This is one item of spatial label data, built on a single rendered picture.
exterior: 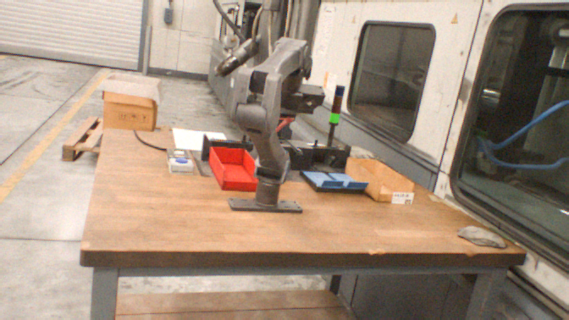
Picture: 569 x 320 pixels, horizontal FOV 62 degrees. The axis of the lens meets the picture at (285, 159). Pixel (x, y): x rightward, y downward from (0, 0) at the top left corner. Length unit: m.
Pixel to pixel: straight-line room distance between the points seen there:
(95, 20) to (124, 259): 9.89
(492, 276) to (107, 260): 1.00
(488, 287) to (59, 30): 10.14
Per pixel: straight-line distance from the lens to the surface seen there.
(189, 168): 1.45
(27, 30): 11.03
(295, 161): 1.66
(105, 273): 1.06
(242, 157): 1.61
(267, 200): 1.25
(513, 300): 1.57
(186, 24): 10.77
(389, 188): 1.67
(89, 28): 10.81
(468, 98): 1.73
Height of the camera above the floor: 1.36
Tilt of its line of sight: 15 degrees down
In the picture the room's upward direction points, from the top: 10 degrees clockwise
